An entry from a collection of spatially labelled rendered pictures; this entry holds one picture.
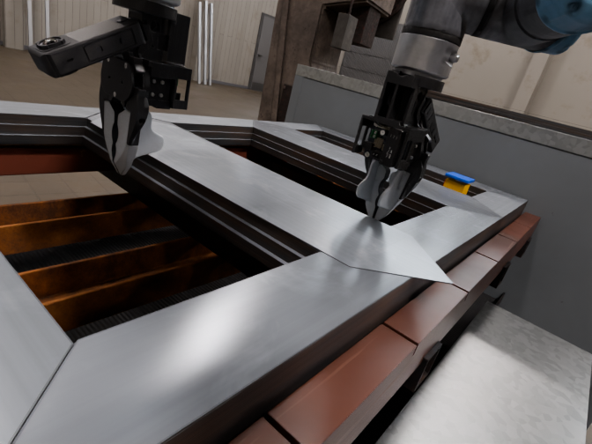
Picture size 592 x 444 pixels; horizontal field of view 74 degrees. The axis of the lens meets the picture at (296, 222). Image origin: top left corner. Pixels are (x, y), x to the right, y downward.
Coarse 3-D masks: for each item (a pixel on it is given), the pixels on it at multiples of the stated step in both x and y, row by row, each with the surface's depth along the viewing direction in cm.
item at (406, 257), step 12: (408, 240) 54; (384, 252) 48; (396, 252) 49; (408, 252) 50; (420, 252) 51; (360, 264) 43; (372, 264) 44; (384, 264) 45; (396, 264) 46; (408, 264) 46; (420, 264) 47; (432, 264) 48; (408, 276) 44; (420, 276) 44
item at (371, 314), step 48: (96, 144) 70; (240, 144) 105; (288, 144) 101; (336, 144) 130; (192, 192) 56; (480, 192) 105; (240, 240) 50; (288, 240) 47; (480, 240) 71; (336, 336) 32; (48, 384) 21; (288, 384) 29; (192, 432) 21; (240, 432) 26
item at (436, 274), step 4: (436, 264) 49; (432, 268) 47; (436, 268) 48; (428, 272) 46; (432, 272) 46; (436, 272) 46; (440, 272) 47; (424, 276) 45; (428, 276) 45; (432, 276) 45; (436, 276) 45; (440, 276) 46; (444, 276) 46; (432, 280) 44; (436, 280) 44; (440, 280) 45; (444, 280) 45; (448, 280) 45
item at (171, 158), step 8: (152, 152) 63; (160, 152) 64; (168, 152) 65; (176, 152) 66; (184, 152) 68; (192, 152) 69; (200, 152) 70; (208, 152) 71; (216, 152) 73; (224, 152) 74; (232, 152) 76; (160, 160) 60; (168, 160) 61; (176, 160) 62; (184, 160) 63; (192, 160) 64; (200, 160) 65; (208, 160) 67; (216, 160) 68; (224, 160) 69; (232, 160) 70; (240, 160) 72; (248, 160) 73
